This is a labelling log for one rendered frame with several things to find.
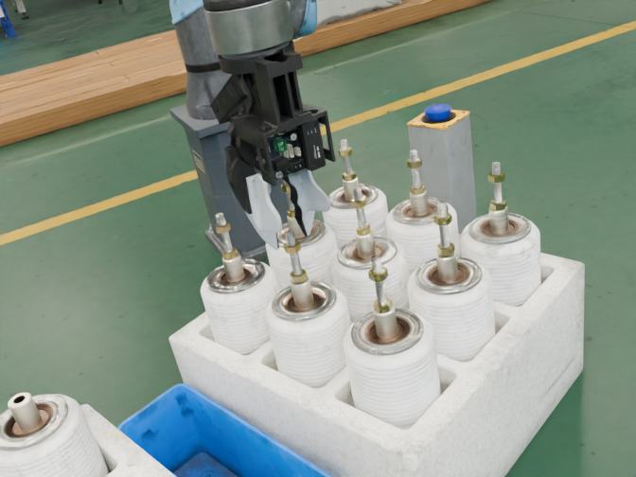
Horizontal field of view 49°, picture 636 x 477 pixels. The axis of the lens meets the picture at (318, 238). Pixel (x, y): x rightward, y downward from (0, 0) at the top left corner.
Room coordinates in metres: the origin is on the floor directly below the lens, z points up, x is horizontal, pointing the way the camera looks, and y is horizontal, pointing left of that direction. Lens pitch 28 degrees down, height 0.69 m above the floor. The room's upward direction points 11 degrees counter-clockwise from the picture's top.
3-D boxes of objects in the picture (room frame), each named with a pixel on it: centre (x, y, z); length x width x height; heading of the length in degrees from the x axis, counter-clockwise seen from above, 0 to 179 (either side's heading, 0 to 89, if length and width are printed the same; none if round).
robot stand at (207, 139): (1.33, 0.13, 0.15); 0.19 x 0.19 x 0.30; 21
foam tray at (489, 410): (0.75, -0.06, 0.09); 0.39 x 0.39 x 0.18; 43
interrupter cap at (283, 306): (0.66, 0.03, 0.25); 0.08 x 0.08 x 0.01
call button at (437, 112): (1.00, -0.22, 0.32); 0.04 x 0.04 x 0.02
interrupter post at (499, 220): (0.74, -0.22, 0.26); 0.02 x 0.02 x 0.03
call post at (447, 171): (1.00, -0.22, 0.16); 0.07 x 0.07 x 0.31; 43
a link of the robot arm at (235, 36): (0.65, 0.02, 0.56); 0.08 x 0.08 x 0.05
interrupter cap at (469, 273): (0.66, -0.14, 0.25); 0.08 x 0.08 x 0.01
